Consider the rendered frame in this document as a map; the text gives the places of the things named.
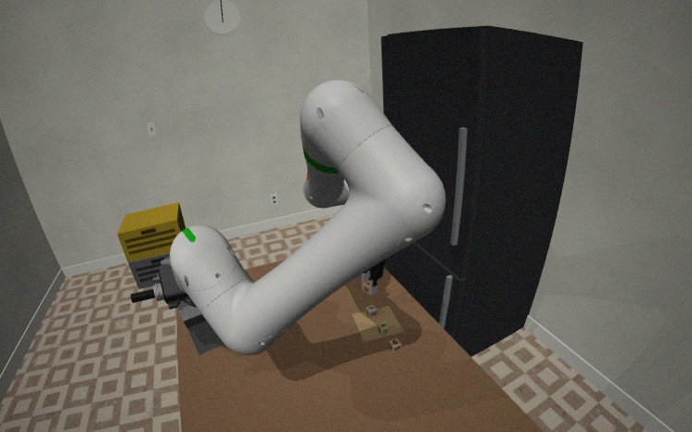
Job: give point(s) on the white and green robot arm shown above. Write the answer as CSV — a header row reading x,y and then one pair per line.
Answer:
x,y
393,196

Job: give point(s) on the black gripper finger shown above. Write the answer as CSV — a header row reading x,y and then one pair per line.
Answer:
x,y
377,272
365,277

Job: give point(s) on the beige flat mat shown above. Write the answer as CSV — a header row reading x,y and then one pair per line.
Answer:
x,y
368,327

